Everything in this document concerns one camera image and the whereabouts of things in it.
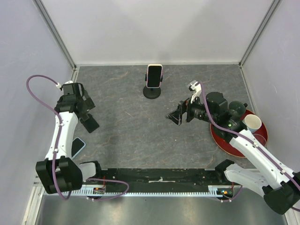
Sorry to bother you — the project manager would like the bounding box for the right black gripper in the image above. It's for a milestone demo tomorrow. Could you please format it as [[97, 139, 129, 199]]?
[[165, 92, 217, 126]]

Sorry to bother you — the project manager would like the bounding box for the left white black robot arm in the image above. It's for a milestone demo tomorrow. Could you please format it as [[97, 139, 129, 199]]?
[[36, 81, 103, 194]]

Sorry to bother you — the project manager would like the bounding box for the right aluminium frame post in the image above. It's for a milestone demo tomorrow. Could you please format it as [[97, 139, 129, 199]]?
[[239, 0, 282, 65]]

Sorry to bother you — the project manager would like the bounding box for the red round tray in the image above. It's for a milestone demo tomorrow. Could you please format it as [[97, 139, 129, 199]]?
[[210, 110, 268, 159]]

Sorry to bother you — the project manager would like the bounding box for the left aluminium frame post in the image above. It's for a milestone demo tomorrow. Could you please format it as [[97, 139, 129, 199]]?
[[33, 0, 77, 70]]

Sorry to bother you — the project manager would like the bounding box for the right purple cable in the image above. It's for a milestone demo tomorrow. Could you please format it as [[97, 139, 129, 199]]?
[[198, 81, 300, 210]]

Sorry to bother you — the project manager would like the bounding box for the aluminium frame post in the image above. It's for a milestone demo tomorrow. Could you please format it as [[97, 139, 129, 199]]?
[[239, 0, 282, 65], [33, 0, 77, 70]]

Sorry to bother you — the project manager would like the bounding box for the white blue mug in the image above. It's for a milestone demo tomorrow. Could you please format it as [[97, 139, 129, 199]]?
[[242, 114, 262, 134]]

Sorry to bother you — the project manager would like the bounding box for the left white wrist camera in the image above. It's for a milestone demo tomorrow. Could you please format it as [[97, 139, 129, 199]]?
[[55, 80, 74, 91]]

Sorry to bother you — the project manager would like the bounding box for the clear glass cup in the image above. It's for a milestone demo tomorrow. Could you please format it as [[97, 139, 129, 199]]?
[[253, 134, 267, 147]]

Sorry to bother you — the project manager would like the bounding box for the light blue phone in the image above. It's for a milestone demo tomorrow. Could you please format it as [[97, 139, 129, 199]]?
[[71, 137, 86, 159]]

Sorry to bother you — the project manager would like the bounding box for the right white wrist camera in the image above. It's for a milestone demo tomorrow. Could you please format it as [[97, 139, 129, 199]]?
[[187, 80, 202, 103]]

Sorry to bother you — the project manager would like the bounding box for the dark green cup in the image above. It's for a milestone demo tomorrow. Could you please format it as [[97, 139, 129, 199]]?
[[228, 101, 248, 118]]

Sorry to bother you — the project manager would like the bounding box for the light blue cable duct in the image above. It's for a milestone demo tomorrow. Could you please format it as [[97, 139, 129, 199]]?
[[71, 186, 228, 197]]

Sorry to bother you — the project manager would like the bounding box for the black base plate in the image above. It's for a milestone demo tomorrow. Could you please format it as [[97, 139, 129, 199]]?
[[94, 168, 232, 186]]

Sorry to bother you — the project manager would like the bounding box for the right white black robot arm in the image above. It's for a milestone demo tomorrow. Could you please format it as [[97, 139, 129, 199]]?
[[165, 92, 300, 215]]

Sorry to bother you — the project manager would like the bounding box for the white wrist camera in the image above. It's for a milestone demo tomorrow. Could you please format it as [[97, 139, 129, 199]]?
[[55, 80, 74, 91], [187, 80, 202, 103]]

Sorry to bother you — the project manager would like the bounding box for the small black phone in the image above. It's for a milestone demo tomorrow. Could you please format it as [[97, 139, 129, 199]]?
[[80, 113, 99, 133]]

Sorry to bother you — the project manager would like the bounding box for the black phone stand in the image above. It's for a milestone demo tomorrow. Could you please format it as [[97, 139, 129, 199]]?
[[142, 75, 163, 99]]

